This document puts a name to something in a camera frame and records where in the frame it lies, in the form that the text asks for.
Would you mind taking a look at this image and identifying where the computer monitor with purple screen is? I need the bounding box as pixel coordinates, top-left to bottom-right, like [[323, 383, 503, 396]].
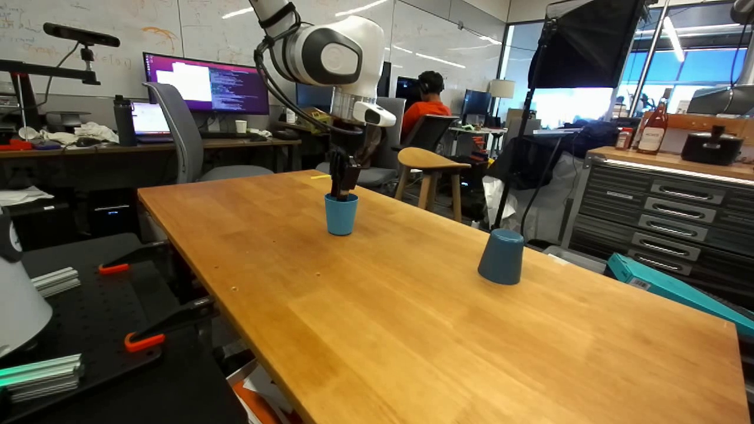
[[145, 51, 268, 115]]

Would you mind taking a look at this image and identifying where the laptop computer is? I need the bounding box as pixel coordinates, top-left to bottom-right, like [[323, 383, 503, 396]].
[[114, 97, 172, 145]]

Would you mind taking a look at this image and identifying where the teal case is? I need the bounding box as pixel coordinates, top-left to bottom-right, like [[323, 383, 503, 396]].
[[605, 254, 754, 340]]

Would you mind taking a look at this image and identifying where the seated person in red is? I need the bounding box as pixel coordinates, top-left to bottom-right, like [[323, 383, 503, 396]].
[[400, 70, 450, 136]]

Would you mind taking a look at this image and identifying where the red liquid bottle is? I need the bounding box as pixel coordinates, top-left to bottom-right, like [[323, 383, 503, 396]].
[[637, 90, 671, 153]]

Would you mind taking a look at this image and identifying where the black camera on mount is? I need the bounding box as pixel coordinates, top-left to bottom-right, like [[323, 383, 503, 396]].
[[43, 24, 121, 47]]

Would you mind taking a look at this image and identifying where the dark blue upside-down cup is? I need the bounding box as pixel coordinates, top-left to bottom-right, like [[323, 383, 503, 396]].
[[479, 228, 523, 286]]

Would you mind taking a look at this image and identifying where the grey drawer cabinet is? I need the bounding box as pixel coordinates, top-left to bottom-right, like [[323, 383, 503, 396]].
[[565, 149, 754, 303]]

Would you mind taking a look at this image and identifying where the grey office chair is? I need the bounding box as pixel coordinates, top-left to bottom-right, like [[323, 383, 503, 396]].
[[149, 83, 268, 184]]

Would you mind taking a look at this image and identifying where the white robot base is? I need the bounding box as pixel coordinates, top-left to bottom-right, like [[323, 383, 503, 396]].
[[0, 214, 53, 357]]

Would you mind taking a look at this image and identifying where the wooden stool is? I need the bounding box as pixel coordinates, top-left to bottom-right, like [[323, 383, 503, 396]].
[[396, 145, 469, 222]]

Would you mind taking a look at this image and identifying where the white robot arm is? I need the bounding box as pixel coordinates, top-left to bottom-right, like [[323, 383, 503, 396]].
[[247, 0, 396, 201]]

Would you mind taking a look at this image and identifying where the black softbox light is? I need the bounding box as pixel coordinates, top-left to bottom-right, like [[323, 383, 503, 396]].
[[529, 0, 647, 87]]

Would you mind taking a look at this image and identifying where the blue cup with handle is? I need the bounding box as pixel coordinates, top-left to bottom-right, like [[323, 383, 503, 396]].
[[326, 193, 358, 235]]

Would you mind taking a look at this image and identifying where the orange-handled clamp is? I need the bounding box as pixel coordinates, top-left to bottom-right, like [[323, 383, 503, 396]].
[[122, 297, 213, 354], [98, 242, 168, 275]]

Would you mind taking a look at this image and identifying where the black container on cabinet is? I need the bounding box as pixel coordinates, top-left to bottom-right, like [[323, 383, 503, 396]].
[[681, 124, 743, 165]]

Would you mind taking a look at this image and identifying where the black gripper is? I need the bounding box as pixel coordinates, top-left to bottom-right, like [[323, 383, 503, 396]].
[[328, 124, 383, 201]]

